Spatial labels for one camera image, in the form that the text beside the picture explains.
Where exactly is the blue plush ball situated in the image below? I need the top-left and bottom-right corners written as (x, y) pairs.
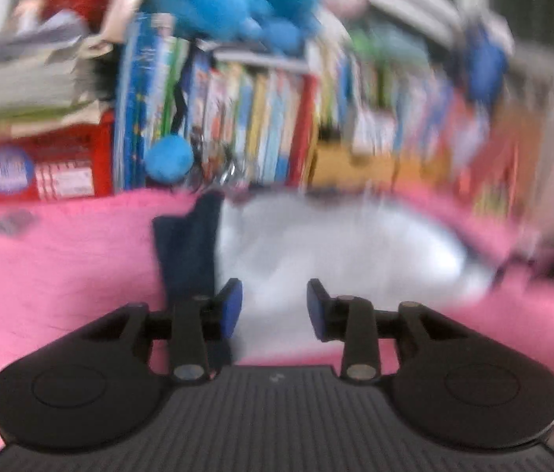
top-left (145, 134), bottom-right (195, 184)

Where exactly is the blue plush toy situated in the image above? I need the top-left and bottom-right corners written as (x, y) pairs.
top-left (139, 0), bottom-right (324, 57)

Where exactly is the black model bicycle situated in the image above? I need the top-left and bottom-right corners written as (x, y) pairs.
top-left (191, 133), bottom-right (253, 192)

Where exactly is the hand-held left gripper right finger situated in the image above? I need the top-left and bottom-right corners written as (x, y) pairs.
top-left (306, 278), bottom-right (469, 383)

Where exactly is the small grey toy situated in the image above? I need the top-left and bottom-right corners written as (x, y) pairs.
top-left (0, 209), bottom-right (37, 237)

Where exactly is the pink rabbit print blanket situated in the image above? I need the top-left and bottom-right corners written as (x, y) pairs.
top-left (0, 187), bottom-right (554, 468)

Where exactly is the blue cardboard box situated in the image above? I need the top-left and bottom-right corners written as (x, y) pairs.
top-left (458, 24), bottom-right (511, 106)

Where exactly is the white and navy jacket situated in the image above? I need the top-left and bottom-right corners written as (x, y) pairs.
top-left (151, 189), bottom-right (508, 367)

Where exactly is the stack of paper workbooks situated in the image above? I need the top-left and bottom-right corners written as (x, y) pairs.
top-left (0, 0), bottom-right (120, 138)

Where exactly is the wooden drawer organizer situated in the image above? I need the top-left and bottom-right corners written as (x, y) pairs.
top-left (311, 140), bottom-right (455, 190)

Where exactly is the row of standing books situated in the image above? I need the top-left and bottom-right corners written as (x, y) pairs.
top-left (112, 12), bottom-right (518, 217)

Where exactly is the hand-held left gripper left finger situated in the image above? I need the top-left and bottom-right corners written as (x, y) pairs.
top-left (77, 278), bottom-right (244, 385)

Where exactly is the red plastic crate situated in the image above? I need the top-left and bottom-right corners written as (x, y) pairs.
top-left (0, 111), bottom-right (115, 207)

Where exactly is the red plastic basket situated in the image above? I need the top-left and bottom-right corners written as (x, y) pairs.
top-left (26, 0), bottom-right (120, 35)

